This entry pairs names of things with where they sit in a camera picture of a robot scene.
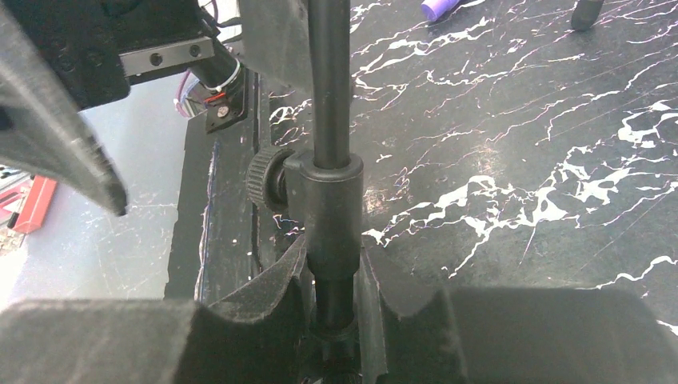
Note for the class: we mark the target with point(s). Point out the black right gripper left finger pad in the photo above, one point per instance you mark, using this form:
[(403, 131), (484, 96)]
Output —
[(252, 335)]

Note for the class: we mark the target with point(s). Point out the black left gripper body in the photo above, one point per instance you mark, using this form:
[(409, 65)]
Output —
[(99, 49)]

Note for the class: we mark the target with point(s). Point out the right gripper right finger pad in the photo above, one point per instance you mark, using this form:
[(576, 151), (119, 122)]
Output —
[(414, 333)]

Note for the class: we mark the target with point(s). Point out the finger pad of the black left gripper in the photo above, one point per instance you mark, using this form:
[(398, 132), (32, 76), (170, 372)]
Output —
[(41, 130)]

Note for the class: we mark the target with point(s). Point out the finger pad of the left gripper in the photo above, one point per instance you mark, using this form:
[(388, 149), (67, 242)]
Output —
[(276, 40)]

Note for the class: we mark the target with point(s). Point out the black tripod mic stand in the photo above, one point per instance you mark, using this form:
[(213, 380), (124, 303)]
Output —
[(324, 186)]

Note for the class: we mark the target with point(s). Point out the purple microphone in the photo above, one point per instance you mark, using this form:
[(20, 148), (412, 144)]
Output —
[(434, 9)]

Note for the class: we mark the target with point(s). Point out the pink tripod music stand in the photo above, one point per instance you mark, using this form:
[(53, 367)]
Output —
[(585, 14)]

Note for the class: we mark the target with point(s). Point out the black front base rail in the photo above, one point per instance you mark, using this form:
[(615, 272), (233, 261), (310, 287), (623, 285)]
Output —
[(214, 248)]

